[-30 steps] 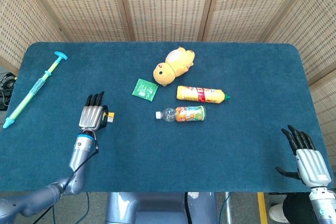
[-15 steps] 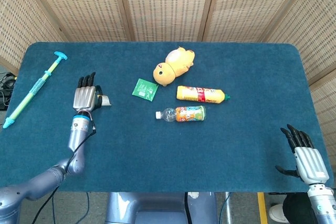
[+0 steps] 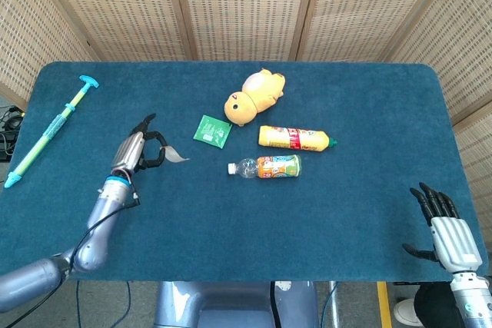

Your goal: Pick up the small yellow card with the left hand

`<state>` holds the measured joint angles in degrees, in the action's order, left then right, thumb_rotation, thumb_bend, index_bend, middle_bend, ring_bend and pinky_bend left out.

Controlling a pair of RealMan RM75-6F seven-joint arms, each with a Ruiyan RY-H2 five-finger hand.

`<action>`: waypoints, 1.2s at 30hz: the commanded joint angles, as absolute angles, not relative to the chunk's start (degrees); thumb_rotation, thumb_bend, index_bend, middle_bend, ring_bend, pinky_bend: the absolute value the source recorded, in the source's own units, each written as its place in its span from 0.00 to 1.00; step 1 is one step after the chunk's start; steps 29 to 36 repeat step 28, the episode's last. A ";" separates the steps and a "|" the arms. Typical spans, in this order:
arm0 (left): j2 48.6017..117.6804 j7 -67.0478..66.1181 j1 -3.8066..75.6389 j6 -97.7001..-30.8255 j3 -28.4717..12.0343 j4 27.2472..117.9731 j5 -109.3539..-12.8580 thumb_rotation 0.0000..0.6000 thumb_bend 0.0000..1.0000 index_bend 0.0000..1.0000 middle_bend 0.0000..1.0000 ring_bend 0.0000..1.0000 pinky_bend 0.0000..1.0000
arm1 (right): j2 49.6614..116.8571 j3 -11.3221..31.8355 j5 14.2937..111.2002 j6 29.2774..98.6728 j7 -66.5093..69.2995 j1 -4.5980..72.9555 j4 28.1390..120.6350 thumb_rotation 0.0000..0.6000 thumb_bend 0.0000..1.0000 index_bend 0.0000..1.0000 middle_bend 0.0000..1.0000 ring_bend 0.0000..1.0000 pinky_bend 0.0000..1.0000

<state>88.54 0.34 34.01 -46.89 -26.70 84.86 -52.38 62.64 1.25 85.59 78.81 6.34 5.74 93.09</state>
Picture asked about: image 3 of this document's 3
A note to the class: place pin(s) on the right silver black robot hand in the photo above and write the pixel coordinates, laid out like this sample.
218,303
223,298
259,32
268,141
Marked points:
455,241

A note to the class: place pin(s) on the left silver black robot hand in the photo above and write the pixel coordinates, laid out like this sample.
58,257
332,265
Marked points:
127,153

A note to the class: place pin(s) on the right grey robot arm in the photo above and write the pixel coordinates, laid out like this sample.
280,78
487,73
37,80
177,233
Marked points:
473,297

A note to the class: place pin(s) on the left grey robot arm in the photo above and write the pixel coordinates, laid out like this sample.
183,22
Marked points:
102,209

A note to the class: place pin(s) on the black trouser leg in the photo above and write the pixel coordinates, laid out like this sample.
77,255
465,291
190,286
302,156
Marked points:
434,305

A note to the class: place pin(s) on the teal green toy water pump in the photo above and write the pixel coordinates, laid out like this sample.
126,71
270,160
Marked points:
54,128

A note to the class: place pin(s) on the white shoe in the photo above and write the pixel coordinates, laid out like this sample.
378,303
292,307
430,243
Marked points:
407,310

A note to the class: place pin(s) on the woven bamboo screen panel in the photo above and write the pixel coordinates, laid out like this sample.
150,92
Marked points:
115,5
478,159
246,5
30,28
461,44
365,5

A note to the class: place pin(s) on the green sachet packet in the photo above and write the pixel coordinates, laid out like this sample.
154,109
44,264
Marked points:
211,131

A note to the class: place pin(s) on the blue felt table cover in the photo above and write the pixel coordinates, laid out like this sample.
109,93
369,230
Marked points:
346,209

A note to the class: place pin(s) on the yellow plush chick toy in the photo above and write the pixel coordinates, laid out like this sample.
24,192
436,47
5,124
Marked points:
261,90

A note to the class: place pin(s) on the clear bottle orange label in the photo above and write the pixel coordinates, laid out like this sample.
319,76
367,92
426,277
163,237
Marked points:
276,166

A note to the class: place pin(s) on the yellow bottle red label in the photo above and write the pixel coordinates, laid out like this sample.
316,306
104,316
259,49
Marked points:
280,137

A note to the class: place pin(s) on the grey blue robot torso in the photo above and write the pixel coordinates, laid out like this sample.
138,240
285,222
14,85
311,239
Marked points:
230,301

